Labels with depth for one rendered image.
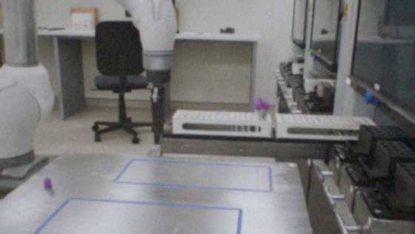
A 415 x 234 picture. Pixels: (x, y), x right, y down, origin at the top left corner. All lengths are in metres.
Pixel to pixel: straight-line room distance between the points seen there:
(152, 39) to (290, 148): 0.51
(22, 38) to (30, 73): 0.11
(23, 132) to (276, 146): 0.74
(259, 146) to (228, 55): 3.58
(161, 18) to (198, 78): 3.64
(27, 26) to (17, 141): 0.38
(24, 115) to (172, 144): 0.44
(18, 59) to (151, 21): 0.48
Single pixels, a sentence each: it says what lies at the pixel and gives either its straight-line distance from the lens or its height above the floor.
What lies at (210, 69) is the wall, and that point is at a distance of 4.83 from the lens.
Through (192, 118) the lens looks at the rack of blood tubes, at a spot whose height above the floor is 0.86.
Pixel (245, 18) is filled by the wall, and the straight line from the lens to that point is 4.77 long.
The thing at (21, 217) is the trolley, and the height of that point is 0.82.
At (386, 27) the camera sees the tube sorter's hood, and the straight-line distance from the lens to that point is 1.11.
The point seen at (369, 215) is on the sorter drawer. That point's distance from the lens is 0.90.
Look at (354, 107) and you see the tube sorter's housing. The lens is 1.42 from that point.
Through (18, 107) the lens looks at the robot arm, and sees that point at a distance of 1.33.
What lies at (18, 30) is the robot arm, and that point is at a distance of 1.49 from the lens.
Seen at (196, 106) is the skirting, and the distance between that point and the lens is 4.92.
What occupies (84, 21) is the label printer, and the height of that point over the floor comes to 0.99.
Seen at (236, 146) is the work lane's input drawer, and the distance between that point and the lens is 1.26.
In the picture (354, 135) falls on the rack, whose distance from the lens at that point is 1.34.
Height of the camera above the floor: 1.20
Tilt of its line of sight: 17 degrees down
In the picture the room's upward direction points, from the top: 2 degrees clockwise
